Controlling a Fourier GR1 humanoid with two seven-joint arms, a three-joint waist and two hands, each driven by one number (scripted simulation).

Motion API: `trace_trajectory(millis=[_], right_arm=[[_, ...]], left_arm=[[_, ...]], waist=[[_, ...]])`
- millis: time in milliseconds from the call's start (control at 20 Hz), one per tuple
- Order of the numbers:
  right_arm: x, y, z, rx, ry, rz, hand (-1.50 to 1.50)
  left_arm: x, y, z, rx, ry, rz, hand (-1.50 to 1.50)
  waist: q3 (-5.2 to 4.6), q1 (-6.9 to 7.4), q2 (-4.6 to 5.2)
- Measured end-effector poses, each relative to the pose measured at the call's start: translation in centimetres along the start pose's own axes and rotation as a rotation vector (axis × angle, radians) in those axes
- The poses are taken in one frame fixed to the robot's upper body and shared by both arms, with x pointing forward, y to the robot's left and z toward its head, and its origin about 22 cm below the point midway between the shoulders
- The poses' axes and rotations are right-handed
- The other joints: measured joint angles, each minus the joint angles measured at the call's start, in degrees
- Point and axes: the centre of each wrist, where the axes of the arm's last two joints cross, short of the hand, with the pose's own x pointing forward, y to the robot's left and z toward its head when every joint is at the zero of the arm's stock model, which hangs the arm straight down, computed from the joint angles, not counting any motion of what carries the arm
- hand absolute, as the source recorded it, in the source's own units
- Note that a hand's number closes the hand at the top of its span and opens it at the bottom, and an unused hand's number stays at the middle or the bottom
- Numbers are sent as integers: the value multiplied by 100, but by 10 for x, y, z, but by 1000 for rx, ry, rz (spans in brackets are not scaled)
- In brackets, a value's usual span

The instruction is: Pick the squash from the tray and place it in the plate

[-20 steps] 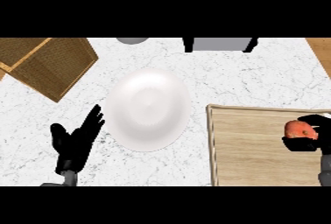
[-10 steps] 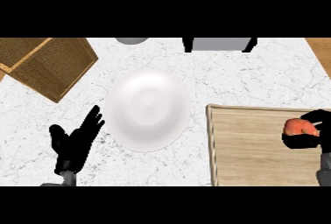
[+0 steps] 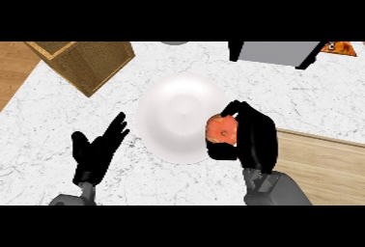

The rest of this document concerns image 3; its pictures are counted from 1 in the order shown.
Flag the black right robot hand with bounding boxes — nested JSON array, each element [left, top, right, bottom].
[[206, 99, 280, 175]]

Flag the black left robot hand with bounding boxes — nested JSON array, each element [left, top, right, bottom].
[[70, 111, 132, 187]]

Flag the orange squash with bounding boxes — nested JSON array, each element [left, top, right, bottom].
[[204, 113, 240, 147]]

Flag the pale wooden tray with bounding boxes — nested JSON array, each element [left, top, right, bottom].
[[274, 127, 365, 206]]

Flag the white round plate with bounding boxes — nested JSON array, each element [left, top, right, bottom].
[[136, 72, 231, 165]]

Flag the brown wicker basket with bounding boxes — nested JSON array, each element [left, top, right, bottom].
[[24, 41, 138, 98]]

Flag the orange patterned packet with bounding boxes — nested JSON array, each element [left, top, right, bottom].
[[320, 41, 359, 58]]

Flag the grey box with black frame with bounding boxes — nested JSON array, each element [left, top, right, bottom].
[[226, 41, 330, 70]]

